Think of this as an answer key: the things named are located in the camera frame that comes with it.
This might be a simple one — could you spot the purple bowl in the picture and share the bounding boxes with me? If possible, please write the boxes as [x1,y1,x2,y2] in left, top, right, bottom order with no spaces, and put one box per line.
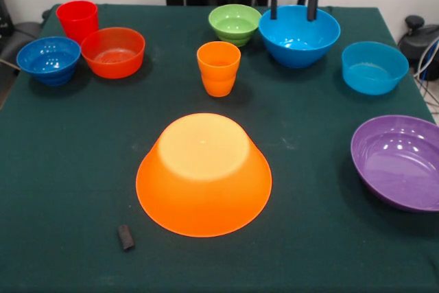
[350,115,439,213]

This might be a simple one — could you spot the large light blue bowl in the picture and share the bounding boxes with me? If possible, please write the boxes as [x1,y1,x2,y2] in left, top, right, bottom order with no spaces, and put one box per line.
[258,5,342,69]

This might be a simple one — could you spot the red cup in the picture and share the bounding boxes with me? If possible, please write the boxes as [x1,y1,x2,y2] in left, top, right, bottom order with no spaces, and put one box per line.
[56,0,99,45]

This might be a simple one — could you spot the dark blue bowl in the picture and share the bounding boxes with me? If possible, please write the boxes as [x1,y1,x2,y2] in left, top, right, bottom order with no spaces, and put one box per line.
[16,36,82,87]

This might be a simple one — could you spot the green bowl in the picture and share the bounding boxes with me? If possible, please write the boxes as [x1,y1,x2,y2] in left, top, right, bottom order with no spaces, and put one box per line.
[208,3,263,47]

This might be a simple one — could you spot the orange cup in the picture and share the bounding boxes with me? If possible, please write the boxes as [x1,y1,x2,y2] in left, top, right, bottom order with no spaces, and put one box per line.
[196,40,242,98]

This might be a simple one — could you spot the dark green tablecloth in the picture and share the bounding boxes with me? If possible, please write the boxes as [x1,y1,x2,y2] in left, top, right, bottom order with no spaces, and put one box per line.
[0,3,439,293]

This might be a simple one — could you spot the large orange bowl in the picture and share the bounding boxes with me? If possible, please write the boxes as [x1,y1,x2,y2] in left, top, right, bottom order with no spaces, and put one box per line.
[135,112,273,238]

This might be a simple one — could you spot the small light blue bowl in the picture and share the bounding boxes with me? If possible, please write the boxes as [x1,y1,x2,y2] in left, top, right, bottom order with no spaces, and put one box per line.
[341,41,410,96]

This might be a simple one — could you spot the small black rubber piece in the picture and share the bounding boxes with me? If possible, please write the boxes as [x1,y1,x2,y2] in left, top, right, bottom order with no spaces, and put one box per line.
[117,224,136,253]

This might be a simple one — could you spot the white and blue cables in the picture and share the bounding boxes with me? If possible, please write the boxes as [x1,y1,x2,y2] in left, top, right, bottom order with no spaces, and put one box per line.
[413,37,439,108]

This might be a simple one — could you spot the red-orange bowl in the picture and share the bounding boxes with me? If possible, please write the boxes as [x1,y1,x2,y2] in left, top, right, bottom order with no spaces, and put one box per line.
[80,27,146,80]

